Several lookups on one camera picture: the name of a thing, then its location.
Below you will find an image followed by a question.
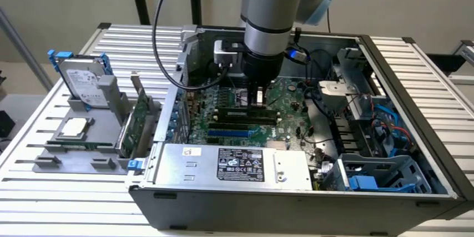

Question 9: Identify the blue wire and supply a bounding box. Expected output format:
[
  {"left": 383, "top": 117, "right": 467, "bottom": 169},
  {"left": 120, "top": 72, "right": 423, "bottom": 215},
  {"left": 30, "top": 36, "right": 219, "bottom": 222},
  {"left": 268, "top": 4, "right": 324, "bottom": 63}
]
[{"left": 371, "top": 103, "right": 412, "bottom": 155}]

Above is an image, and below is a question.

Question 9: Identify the red wire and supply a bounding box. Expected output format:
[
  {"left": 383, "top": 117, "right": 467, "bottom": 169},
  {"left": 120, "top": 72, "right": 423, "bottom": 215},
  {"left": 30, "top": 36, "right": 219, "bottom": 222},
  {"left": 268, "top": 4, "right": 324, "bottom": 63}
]
[{"left": 380, "top": 124, "right": 412, "bottom": 149}]

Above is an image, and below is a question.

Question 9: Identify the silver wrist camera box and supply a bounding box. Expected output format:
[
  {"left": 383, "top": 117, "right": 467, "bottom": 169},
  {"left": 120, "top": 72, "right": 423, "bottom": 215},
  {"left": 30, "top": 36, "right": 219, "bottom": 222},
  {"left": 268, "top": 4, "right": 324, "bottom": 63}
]
[{"left": 213, "top": 39, "right": 245, "bottom": 65}]

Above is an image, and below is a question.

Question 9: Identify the metal disk bay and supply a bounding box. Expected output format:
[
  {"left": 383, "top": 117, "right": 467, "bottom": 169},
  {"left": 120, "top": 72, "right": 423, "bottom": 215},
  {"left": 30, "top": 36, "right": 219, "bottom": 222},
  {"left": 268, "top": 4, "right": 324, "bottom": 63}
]
[{"left": 316, "top": 47, "right": 390, "bottom": 122}]

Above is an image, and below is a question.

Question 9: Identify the long black expansion slot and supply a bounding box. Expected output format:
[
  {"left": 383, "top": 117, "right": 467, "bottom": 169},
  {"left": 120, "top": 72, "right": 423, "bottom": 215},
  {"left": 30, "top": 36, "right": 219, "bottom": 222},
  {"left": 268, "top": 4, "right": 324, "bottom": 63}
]
[{"left": 208, "top": 122, "right": 249, "bottom": 132}]

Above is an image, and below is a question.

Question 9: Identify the silver power supply unit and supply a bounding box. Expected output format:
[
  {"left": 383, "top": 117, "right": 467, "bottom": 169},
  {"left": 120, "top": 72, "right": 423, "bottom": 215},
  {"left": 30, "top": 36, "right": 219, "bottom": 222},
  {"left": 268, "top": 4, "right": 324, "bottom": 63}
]
[{"left": 145, "top": 143, "right": 315, "bottom": 192}]

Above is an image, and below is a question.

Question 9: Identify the thick black cable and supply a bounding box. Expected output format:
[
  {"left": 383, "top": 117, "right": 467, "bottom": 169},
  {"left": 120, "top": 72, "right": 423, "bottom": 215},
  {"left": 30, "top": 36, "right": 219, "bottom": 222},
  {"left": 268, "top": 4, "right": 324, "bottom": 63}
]
[{"left": 152, "top": 0, "right": 232, "bottom": 91}]

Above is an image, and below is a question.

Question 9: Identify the blue plug camera cable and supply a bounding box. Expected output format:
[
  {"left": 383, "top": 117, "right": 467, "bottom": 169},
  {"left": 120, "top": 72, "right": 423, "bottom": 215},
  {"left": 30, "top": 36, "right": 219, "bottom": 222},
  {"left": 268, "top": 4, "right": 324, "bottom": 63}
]
[{"left": 283, "top": 27, "right": 311, "bottom": 65}]

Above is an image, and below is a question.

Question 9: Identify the silver hard disk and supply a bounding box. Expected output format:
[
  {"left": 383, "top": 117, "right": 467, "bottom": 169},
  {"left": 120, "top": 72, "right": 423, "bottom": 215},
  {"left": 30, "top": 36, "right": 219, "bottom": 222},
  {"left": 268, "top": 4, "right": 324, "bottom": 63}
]
[{"left": 60, "top": 58, "right": 108, "bottom": 109}]

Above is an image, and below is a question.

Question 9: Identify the blue expansion slot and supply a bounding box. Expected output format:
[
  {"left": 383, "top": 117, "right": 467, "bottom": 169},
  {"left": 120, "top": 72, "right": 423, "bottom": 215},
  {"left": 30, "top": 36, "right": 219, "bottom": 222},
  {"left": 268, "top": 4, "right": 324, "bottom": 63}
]
[{"left": 205, "top": 129, "right": 249, "bottom": 139}]

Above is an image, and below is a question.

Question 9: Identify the green graphics card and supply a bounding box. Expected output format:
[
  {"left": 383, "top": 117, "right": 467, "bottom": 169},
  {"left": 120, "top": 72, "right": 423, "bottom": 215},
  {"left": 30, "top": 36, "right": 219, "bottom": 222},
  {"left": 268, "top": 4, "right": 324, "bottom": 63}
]
[{"left": 116, "top": 70, "right": 156, "bottom": 163}]

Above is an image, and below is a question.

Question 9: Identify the grey parts rack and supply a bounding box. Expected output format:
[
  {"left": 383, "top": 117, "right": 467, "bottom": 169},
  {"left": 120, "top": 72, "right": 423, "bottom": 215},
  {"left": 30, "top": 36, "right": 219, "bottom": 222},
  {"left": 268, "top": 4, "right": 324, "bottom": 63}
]
[{"left": 32, "top": 74, "right": 164, "bottom": 175}]

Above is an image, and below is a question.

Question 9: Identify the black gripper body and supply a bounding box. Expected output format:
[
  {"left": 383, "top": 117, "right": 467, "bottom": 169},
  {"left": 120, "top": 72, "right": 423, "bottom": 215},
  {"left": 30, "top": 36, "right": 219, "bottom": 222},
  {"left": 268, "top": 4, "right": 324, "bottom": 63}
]
[{"left": 241, "top": 52, "right": 285, "bottom": 88}]

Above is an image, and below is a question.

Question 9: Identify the blue case latch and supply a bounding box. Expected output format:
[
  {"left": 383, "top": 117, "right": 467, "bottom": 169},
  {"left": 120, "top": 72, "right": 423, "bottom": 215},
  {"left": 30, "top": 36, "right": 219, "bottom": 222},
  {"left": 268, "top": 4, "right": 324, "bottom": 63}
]
[{"left": 126, "top": 158, "right": 144, "bottom": 175}]

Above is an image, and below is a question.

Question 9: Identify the silver CPU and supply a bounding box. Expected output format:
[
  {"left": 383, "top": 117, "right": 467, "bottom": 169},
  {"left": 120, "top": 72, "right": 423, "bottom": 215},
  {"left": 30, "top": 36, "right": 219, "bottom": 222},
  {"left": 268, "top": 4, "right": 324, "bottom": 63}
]
[{"left": 60, "top": 117, "right": 93, "bottom": 138}]

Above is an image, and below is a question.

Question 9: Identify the silver chipset heatsink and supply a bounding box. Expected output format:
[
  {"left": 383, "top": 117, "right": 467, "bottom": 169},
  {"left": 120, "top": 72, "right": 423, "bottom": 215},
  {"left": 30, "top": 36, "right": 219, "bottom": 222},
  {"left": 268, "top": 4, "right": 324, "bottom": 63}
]
[{"left": 265, "top": 140, "right": 289, "bottom": 150}]

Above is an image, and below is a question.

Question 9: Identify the small black box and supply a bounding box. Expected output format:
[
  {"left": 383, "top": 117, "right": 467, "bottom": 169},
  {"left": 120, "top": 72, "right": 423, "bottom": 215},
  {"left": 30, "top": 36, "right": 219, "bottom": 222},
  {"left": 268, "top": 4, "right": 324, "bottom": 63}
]
[{"left": 0, "top": 110, "right": 17, "bottom": 138}]

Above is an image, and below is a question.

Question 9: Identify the CPU socket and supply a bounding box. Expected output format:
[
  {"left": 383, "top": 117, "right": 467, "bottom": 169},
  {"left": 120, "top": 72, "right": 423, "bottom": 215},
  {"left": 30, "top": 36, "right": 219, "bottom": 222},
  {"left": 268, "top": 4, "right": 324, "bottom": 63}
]
[{"left": 229, "top": 87, "right": 276, "bottom": 109}]

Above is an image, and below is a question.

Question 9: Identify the black wire loop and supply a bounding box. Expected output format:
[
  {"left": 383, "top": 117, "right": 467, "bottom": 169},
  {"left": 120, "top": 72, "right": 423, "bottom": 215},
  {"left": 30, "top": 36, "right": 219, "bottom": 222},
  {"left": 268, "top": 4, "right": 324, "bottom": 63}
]
[{"left": 303, "top": 49, "right": 335, "bottom": 83}]

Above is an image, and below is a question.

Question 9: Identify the open black PC case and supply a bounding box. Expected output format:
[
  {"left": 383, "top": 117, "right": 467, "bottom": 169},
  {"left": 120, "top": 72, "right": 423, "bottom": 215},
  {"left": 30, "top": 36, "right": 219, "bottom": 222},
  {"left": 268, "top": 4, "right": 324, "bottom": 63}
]
[{"left": 125, "top": 24, "right": 467, "bottom": 232}]

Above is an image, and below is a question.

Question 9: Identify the green motherboard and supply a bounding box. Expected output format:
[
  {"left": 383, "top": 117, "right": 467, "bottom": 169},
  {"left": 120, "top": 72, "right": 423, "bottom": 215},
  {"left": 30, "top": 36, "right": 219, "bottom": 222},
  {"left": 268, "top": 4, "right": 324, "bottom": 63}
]
[{"left": 184, "top": 76, "right": 323, "bottom": 163}]

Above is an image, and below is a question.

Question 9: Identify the black fan shroud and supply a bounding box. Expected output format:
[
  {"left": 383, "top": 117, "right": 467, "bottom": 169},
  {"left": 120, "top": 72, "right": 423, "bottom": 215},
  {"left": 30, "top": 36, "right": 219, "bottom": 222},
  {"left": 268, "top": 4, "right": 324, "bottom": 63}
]
[{"left": 329, "top": 111, "right": 375, "bottom": 155}]

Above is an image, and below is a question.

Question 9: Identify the aluminium frame profile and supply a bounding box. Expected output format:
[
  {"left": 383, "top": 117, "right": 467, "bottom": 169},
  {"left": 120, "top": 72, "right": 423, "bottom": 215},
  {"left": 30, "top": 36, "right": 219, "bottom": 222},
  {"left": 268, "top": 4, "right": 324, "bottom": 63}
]
[{"left": 446, "top": 39, "right": 474, "bottom": 84}]

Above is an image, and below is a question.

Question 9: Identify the grey slanted pole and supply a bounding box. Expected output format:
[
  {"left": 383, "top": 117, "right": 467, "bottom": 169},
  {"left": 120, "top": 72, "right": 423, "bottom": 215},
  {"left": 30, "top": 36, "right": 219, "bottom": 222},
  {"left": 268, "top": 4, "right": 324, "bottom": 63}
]
[{"left": 0, "top": 6, "right": 53, "bottom": 92}]

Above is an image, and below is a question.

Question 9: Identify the blue disk caddy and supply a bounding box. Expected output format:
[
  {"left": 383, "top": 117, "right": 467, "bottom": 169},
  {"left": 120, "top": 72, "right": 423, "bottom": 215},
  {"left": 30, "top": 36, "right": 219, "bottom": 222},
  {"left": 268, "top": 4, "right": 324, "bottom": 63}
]
[{"left": 46, "top": 49, "right": 113, "bottom": 113}]

